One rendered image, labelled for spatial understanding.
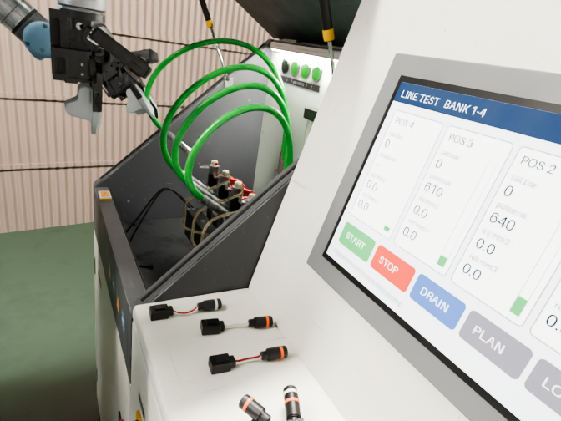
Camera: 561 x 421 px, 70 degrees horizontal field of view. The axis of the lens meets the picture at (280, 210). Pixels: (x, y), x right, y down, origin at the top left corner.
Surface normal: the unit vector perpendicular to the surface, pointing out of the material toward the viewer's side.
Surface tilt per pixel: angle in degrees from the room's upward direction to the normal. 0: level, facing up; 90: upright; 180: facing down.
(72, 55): 90
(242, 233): 90
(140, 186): 90
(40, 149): 90
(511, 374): 76
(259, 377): 0
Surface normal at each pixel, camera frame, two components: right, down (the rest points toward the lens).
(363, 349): -0.81, -0.17
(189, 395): 0.15, -0.92
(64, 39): 0.47, 0.40
